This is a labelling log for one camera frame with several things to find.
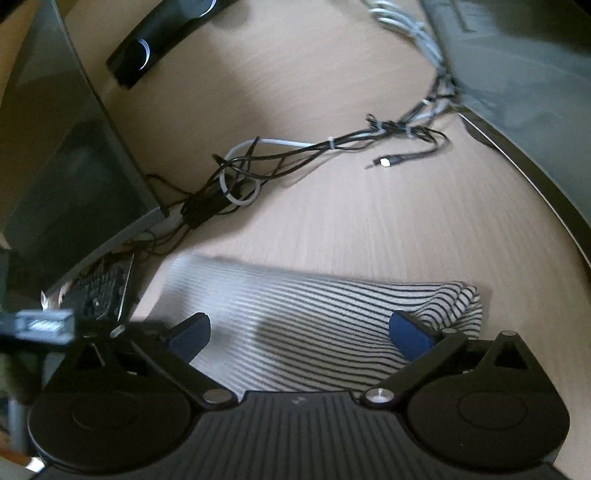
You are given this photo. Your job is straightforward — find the grey cable bundle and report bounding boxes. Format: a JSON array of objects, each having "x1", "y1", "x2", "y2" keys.
[{"x1": 362, "y1": 0, "x2": 459, "y2": 121}]

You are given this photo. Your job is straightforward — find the black white striped shirt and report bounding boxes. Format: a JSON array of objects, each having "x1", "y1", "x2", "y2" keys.
[{"x1": 151, "y1": 254, "x2": 484, "y2": 396}]

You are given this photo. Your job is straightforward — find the black cable bundle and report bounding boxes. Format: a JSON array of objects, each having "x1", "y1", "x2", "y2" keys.
[{"x1": 108, "y1": 113, "x2": 451, "y2": 259}]

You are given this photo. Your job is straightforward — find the dark computer monitor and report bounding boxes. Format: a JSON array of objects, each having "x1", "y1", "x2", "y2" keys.
[
  {"x1": 0, "y1": 0, "x2": 170, "y2": 298},
  {"x1": 421, "y1": 0, "x2": 591, "y2": 269}
]

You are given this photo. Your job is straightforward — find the black audio jack cable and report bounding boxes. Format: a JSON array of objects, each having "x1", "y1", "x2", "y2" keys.
[{"x1": 364, "y1": 129, "x2": 451, "y2": 171}]

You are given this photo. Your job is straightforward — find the black glossy speaker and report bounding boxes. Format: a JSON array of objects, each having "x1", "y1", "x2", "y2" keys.
[{"x1": 106, "y1": 0, "x2": 242, "y2": 89}]

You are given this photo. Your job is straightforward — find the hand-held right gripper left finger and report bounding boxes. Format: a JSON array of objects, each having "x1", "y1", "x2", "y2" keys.
[{"x1": 50, "y1": 311, "x2": 239, "y2": 409}]

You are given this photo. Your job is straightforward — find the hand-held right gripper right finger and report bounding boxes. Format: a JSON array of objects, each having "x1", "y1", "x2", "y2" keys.
[{"x1": 359, "y1": 311, "x2": 551, "y2": 409}]

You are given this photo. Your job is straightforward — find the white looped cable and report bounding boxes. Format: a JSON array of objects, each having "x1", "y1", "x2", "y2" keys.
[{"x1": 220, "y1": 137, "x2": 335, "y2": 206}]

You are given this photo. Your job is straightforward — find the black keyboard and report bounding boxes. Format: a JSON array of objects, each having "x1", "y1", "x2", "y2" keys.
[{"x1": 59, "y1": 253, "x2": 136, "y2": 325}]

